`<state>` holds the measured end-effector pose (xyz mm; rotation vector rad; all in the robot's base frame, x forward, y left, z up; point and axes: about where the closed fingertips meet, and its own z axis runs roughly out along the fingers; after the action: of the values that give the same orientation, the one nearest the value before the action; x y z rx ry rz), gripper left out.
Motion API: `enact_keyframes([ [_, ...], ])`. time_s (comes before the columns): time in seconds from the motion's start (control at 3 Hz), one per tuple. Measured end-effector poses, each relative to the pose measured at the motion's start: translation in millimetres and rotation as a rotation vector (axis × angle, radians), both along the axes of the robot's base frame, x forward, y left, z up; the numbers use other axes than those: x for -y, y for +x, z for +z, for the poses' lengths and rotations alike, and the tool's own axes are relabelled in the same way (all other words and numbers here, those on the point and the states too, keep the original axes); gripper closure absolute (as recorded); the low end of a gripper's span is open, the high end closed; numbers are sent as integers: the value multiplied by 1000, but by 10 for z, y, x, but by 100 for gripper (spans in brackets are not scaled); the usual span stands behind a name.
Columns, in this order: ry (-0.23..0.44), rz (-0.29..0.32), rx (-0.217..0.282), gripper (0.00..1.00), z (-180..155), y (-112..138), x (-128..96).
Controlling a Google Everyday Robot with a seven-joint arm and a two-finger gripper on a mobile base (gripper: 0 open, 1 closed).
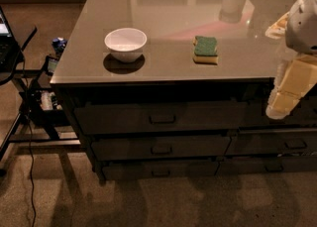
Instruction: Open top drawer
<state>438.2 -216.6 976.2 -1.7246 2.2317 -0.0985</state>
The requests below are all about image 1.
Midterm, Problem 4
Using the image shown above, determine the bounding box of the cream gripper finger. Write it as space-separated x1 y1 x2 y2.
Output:
265 54 317 120

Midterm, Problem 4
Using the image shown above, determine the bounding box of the drawer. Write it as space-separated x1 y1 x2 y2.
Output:
91 135 230 161
102 159 218 180
226 131 317 156
74 101 248 135
216 157 317 175

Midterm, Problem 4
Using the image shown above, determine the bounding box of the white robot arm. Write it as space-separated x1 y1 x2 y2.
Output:
265 0 317 120

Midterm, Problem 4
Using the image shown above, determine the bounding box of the dark drawer cabinet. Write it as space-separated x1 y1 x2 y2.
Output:
52 0 317 180

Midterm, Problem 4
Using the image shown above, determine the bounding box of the green yellow sponge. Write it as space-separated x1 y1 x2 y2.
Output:
193 36 218 64

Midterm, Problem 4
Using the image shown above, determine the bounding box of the white bowl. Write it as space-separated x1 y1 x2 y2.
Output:
104 28 148 63

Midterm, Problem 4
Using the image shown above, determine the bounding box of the blue capped bottle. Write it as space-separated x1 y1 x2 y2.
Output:
52 38 67 57

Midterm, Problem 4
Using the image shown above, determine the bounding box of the black side table stand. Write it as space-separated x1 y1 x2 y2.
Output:
0 26 82 176

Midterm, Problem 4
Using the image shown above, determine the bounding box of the laptop computer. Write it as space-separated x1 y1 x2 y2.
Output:
0 7 20 72

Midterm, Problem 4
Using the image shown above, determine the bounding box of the black cable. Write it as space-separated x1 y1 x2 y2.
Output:
20 56 38 227

